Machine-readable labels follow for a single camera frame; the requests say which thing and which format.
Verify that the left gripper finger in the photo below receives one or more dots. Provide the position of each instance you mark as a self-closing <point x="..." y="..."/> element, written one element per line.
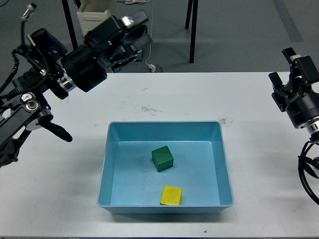
<point x="135" y="21"/>
<point x="128" y="52"/>

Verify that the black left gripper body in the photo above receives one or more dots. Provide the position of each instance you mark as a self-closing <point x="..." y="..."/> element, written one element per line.
<point x="82" y="64"/>

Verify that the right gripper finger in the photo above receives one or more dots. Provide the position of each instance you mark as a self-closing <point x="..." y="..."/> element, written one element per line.
<point x="280" y="95"/>
<point x="303" y="72"/>

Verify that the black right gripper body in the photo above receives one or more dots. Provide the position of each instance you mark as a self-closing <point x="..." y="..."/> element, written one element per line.
<point x="304" y="109"/>

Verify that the green block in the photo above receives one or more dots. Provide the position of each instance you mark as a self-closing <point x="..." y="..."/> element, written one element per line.
<point x="162" y="158"/>

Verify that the yellow block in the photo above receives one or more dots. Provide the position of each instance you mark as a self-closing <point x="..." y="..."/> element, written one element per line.
<point x="171" y="196"/>

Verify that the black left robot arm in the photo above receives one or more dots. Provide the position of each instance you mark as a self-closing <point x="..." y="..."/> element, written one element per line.
<point x="42" y="63"/>

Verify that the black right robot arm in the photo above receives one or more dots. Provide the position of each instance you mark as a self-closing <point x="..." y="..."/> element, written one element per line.
<point x="307" y="165"/>

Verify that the blue plastic box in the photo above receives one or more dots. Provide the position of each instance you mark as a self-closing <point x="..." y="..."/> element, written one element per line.
<point x="130" y="183"/>

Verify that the white power adapter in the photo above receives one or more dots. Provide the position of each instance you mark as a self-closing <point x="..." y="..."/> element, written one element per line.
<point x="152" y="68"/>

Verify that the cream plastic container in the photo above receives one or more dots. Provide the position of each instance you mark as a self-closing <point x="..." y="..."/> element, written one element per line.
<point x="93" y="12"/>

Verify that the black table leg left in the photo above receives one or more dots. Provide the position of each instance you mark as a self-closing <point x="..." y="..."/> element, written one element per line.
<point x="69" y="23"/>

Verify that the black table leg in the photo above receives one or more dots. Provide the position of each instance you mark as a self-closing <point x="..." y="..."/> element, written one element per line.
<point x="188" y="13"/>
<point x="193" y="23"/>
<point x="69" y="23"/>

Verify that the black table leg far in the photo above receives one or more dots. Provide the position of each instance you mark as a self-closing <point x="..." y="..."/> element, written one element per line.
<point x="188" y="13"/>

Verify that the black table leg right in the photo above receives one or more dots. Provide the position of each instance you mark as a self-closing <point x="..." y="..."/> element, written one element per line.
<point x="193" y="23"/>

